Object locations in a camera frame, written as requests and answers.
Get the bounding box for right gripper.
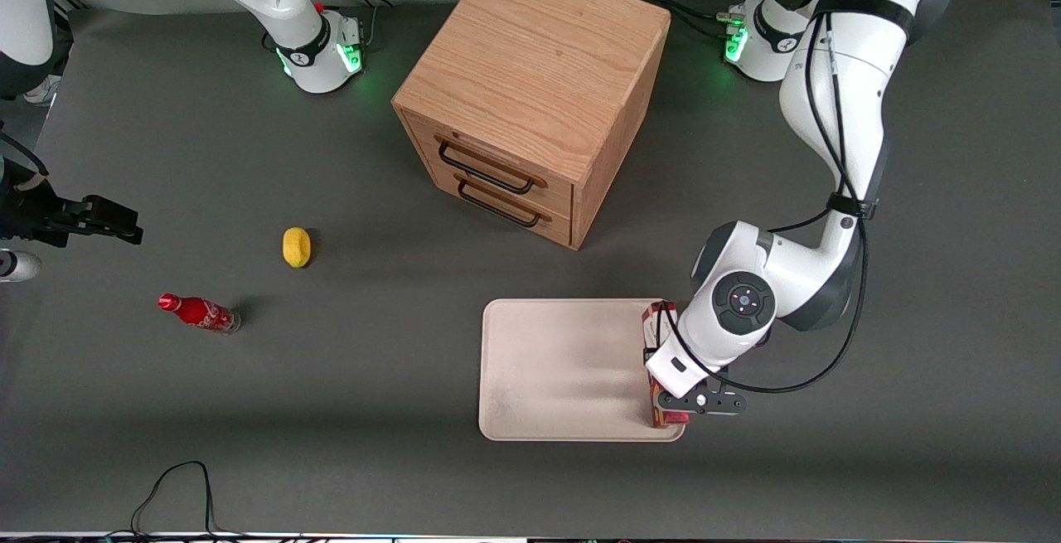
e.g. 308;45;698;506
0;181;144;248

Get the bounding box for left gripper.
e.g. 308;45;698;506
642;336;720;400

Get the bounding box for red cookie box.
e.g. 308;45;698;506
641;301;692;429

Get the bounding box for white rectangular tray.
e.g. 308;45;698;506
478;298;687;443

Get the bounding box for red cola bottle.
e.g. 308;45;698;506
157;293;243;335

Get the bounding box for wooden drawer front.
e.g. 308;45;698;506
401;109;576;214
424;163;574;249

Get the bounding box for yellow lemon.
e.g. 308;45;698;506
282;226;313;269

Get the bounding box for oak wooden drawer cabinet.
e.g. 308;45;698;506
391;0;672;252

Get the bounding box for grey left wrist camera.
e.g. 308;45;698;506
656;389;748;419

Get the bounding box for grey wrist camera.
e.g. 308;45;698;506
0;250;41;284
656;389;748;419

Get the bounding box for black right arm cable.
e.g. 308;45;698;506
0;131;51;181

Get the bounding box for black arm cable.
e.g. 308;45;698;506
655;0;871;395
0;131;51;181

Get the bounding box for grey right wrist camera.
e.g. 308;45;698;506
0;250;41;284

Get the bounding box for black metal drawer handle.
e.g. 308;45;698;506
455;179;543;230
436;139;537;196

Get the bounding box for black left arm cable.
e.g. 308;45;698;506
655;0;871;395

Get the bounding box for black cable on table edge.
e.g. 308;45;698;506
104;461;250;541

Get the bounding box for black left base cables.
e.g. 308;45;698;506
632;0;773;40

